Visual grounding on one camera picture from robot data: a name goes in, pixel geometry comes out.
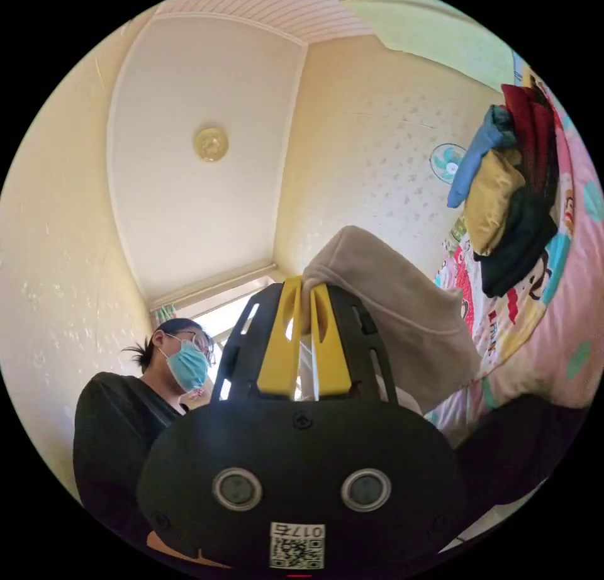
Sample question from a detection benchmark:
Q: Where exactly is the person's right hand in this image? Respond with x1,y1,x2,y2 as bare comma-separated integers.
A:
145,530,233,569

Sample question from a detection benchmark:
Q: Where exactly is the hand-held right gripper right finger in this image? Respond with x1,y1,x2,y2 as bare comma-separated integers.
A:
310,285,354,397

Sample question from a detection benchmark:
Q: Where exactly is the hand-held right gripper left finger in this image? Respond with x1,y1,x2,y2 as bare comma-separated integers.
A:
256,276,303,398

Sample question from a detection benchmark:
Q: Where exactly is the bed with printed quilt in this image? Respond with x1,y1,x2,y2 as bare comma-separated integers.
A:
423,63,604,450

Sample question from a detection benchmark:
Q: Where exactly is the wall fan with green blades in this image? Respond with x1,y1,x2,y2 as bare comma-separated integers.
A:
429,143,469,186

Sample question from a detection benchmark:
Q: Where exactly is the person's body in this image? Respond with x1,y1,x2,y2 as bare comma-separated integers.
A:
72,317,591,558

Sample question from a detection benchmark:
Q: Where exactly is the white thermal shirt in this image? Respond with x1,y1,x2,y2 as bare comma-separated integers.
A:
299,225,483,416

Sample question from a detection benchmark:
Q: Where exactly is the round ceiling lamp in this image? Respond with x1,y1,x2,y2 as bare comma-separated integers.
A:
193,126,230,163

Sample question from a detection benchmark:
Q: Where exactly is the pile of clothes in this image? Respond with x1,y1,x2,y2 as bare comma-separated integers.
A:
447,83,574,299

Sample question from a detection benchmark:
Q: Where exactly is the window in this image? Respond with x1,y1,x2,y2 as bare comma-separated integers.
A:
187,275,285,403

